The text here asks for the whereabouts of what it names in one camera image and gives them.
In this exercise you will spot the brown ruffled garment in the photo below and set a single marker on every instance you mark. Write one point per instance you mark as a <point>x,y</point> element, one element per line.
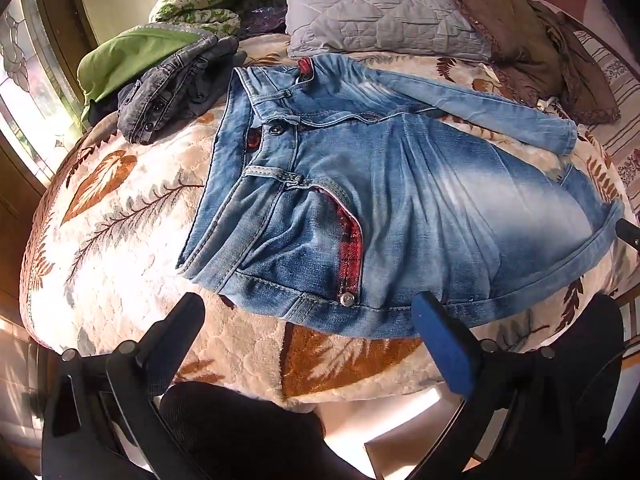
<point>537,56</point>

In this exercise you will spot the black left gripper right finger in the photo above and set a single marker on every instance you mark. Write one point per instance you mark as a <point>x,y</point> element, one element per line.
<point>535,415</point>

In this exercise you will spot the light blue denim jeans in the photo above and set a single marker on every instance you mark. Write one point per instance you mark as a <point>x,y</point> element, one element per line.
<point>336,193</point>

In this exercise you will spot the lime green garment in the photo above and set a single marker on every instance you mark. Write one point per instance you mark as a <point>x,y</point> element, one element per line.
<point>132,52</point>

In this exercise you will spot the grey quilted pillow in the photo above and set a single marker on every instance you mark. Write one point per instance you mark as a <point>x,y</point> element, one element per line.
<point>418,27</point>

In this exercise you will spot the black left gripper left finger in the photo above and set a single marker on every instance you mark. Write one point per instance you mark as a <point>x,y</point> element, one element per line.
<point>101,419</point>

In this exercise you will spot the stained glass window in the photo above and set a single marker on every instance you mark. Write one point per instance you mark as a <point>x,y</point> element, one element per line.
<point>40,113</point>

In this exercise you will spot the cream leaf-pattern blanket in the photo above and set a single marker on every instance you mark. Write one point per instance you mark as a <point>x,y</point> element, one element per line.
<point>99,267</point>

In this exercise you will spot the dark grey denim garment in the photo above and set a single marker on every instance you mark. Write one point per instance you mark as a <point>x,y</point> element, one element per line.
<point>182,87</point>

